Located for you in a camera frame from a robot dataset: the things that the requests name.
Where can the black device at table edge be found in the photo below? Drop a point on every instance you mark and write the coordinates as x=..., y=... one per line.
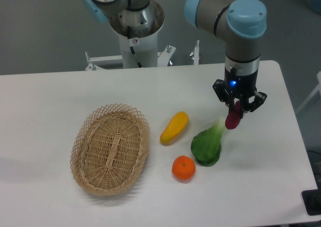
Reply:
x=311, y=199

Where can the yellow mango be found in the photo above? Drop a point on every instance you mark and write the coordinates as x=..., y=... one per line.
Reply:
x=174, y=129

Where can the white frame at right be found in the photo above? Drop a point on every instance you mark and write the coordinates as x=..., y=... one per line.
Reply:
x=312, y=97

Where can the woven wicker basket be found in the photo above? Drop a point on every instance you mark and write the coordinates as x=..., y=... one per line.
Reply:
x=110, y=150

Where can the orange tangerine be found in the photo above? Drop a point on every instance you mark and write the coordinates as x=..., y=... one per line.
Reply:
x=183, y=168

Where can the purple sweet potato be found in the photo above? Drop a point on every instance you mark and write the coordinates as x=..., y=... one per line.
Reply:
x=234, y=117

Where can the green bok choy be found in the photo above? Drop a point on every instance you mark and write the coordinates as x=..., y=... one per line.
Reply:
x=206, y=146

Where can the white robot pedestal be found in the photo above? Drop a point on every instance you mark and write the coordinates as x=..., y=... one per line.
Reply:
x=138, y=40

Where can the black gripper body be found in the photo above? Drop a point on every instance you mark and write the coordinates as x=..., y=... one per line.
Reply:
x=241, y=85

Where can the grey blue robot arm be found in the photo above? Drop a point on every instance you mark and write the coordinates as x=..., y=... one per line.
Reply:
x=239, y=23

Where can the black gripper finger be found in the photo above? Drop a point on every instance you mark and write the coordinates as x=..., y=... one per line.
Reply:
x=259, y=99
x=224, y=91

